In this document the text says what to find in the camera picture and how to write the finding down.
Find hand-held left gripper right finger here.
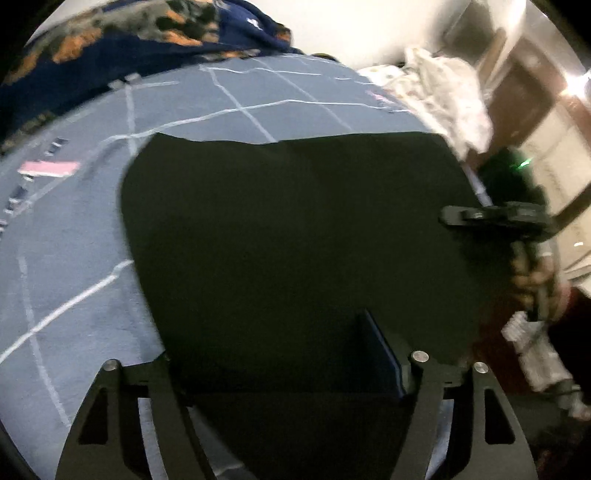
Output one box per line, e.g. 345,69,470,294
355,308,539,480

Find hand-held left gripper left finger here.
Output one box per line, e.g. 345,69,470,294
54,353,218,480

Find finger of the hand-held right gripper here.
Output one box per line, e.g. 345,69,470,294
438,204,511,228

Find black pants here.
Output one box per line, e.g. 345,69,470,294
121,131,513,480

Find person's right forearm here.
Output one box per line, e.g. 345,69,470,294
551,284,591,374

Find person's right hand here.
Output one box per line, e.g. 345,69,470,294
510,251,571,324

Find brown wooden cabinet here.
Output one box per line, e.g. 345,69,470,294
466,25,591,278

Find white patterned cloth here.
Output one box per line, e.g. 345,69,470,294
358,46,492,155

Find white crumpled wrap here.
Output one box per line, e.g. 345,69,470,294
501,311,585,421

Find blue grid bedsheet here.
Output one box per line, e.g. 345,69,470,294
0,54,462,480

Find navy floral blanket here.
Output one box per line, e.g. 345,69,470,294
0,0,305,153

